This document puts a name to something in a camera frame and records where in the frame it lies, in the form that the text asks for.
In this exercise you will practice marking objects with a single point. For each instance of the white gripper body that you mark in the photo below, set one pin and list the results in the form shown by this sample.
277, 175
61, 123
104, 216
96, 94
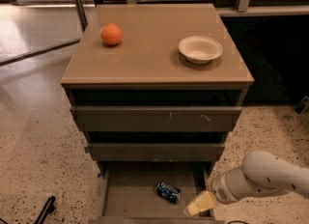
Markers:
220, 186

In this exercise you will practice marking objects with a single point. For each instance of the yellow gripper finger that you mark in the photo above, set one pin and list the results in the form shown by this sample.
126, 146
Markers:
205, 200

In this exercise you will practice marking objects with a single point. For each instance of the blue pepsi can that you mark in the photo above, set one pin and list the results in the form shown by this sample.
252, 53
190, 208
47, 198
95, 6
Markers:
168, 192

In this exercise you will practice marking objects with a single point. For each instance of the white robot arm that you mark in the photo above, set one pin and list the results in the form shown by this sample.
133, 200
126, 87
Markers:
261, 174

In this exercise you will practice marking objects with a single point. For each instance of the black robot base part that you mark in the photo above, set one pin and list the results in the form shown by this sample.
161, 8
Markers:
47, 209

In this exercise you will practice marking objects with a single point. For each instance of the open grey bottom drawer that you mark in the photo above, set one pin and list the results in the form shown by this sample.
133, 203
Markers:
129, 193

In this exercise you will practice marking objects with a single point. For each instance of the grey lower middle drawer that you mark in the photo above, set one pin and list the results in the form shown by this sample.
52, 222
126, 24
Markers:
157, 152

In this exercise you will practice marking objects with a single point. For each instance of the grey drawer cabinet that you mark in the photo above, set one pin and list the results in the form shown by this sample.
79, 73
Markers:
146, 68

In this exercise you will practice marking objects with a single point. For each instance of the dark object right floor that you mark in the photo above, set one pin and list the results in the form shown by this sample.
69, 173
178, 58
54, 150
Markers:
302, 106

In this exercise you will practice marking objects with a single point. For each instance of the white paper bowl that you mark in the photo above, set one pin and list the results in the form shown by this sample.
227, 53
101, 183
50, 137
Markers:
200, 49

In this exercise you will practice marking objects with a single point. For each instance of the orange fruit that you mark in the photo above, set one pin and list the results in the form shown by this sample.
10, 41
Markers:
111, 33

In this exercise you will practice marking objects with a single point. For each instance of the diagonal metal floor bar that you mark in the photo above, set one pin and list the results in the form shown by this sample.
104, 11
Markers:
83, 24

